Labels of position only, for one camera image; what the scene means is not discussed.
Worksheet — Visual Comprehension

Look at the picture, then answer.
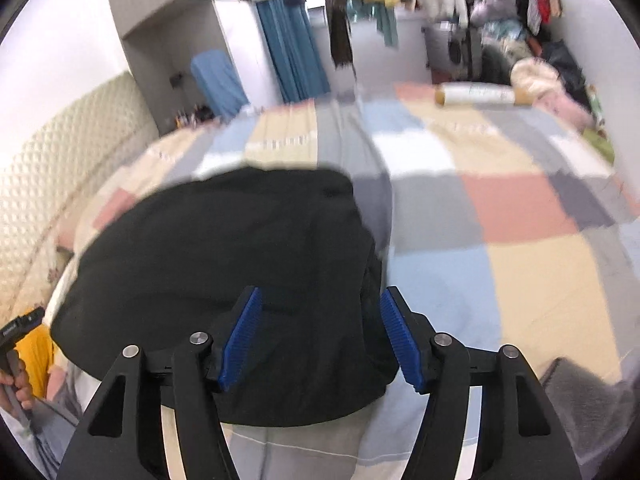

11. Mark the cream quilted headboard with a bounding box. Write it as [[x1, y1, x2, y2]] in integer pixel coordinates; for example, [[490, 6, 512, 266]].
[[1, 72, 158, 321]]

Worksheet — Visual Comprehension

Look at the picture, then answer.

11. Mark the blue curtain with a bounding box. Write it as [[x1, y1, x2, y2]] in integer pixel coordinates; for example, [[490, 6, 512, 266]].
[[256, 0, 330, 103]]

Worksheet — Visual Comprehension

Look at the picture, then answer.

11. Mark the grey bedside cabinet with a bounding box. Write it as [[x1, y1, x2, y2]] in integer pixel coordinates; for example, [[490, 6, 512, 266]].
[[108, 0, 282, 133]]

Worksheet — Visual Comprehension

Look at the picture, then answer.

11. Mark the pile of clothes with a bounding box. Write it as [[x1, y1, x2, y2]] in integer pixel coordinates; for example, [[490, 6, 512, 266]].
[[470, 0, 615, 164]]

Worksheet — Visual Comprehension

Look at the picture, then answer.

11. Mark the cream cylindrical bolster pillow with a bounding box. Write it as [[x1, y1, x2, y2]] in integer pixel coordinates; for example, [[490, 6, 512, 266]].
[[434, 82, 535, 106]]

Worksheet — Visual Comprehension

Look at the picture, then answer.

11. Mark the left hand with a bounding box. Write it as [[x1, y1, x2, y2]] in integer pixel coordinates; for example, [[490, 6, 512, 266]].
[[0, 361, 35, 418]]

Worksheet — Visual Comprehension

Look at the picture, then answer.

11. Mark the blue covered chair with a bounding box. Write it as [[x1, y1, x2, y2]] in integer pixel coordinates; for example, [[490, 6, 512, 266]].
[[190, 50, 250, 122]]

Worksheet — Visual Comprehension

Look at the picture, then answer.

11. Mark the teal hanging garment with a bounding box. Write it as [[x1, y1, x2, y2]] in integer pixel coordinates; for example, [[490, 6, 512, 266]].
[[346, 0, 399, 49]]

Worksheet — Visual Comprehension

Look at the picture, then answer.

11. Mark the grey suitcase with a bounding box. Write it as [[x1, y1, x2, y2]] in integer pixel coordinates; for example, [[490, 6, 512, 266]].
[[422, 21, 482, 84]]

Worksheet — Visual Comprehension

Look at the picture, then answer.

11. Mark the yellow cloth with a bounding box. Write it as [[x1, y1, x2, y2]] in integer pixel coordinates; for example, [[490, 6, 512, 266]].
[[16, 325, 55, 399]]

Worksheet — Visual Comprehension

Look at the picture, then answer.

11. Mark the brown plaid scarf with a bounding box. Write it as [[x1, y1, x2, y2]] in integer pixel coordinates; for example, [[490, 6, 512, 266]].
[[324, 0, 352, 68]]

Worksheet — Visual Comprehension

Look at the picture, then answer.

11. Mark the colourful patchwork bed quilt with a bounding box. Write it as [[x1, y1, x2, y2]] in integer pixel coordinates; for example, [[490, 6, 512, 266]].
[[55, 84, 639, 479]]

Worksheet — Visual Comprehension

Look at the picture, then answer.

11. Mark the black puffer jacket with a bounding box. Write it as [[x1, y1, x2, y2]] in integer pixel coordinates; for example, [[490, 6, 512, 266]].
[[51, 167, 398, 427]]

